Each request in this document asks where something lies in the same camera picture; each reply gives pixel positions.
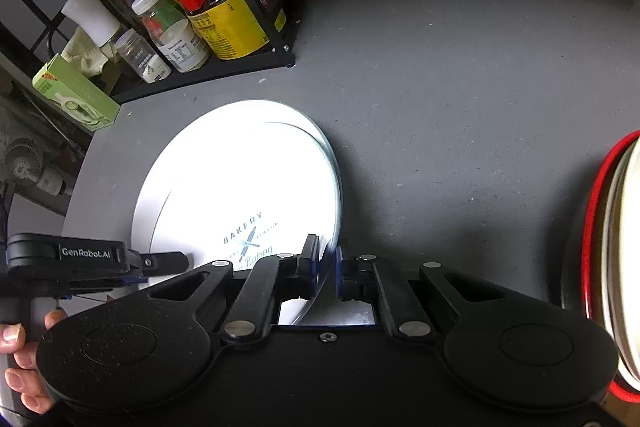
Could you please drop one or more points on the white cap oil bottle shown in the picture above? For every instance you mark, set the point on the white cap oil bottle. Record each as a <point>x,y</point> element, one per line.
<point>94,18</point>

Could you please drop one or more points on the person left hand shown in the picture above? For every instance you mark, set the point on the person left hand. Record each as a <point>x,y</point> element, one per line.
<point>24,379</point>

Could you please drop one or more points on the small white Bakery plate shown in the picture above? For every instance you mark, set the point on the small white Bakery plate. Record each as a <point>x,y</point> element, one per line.
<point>246,193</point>

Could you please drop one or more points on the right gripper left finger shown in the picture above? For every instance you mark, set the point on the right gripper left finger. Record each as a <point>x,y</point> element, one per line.
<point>299,274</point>

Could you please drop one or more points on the small clear spice jar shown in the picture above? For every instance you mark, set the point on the small clear spice jar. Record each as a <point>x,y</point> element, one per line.
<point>141,57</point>

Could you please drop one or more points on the green carton box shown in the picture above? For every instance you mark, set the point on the green carton box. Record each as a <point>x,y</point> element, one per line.
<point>62,85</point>

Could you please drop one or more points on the white lid seasoning jar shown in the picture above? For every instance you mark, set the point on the white lid seasoning jar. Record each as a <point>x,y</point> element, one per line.
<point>172,33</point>

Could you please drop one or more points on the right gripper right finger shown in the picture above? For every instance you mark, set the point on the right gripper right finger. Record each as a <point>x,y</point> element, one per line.
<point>354,275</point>

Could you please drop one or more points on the white plate Sweet print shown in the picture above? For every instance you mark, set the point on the white plate Sweet print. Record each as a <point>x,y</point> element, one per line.
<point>250,112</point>

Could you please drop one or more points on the red and black bowl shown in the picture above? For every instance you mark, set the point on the red and black bowl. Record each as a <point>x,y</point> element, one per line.
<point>581,273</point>

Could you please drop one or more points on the cream bowl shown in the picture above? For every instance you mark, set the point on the cream bowl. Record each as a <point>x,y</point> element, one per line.
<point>626,265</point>
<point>610,281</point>

